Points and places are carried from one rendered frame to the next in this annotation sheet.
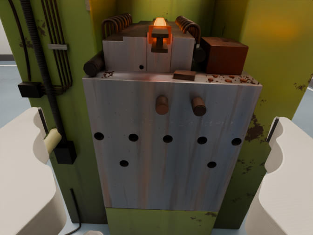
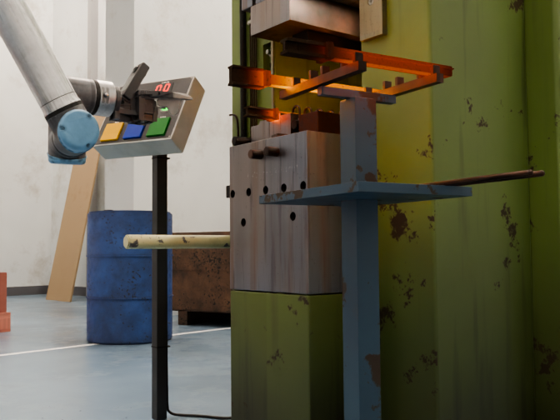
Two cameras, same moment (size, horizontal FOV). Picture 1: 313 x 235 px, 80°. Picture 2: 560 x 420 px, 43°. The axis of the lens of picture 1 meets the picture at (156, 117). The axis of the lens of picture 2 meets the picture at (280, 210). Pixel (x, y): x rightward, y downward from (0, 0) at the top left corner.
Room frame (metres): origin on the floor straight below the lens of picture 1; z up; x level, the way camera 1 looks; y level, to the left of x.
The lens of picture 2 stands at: (-0.85, -1.68, 0.59)
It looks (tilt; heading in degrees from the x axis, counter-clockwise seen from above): 3 degrees up; 52
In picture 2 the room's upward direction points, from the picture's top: 1 degrees counter-clockwise
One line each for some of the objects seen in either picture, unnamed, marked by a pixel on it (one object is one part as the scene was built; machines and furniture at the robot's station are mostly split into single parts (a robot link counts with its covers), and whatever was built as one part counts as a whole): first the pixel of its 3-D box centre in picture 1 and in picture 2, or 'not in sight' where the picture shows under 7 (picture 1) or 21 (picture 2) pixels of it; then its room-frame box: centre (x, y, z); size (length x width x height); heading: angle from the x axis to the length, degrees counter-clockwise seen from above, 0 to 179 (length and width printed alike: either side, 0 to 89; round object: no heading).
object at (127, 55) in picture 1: (152, 38); (322, 135); (0.64, 0.03, 0.96); 0.42 x 0.20 x 0.09; 0
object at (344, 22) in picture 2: not in sight; (320, 26); (0.64, 0.03, 1.32); 0.42 x 0.20 x 0.10; 0
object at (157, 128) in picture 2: not in sight; (158, 127); (0.28, 0.44, 1.01); 0.07 x 0.05 x 0.07; 115
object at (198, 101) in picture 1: (198, 106); (271, 151); (0.35, -0.09, 0.87); 0.04 x 0.03 x 0.03; 0
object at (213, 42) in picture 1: (219, 54); (323, 126); (0.49, -0.15, 0.95); 0.12 x 0.09 x 0.07; 0
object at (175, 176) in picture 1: (164, 110); (337, 217); (0.65, -0.03, 0.69); 0.56 x 0.38 x 0.45; 0
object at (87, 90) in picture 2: not in sight; (69, 95); (-0.20, 0.00, 0.98); 0.12 x 0.09 x 0.10; 0
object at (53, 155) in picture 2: not in sight; (67, 139); (-0.21, -0.01, 0.86); 0.12 x 0.09 x 0.12; 78
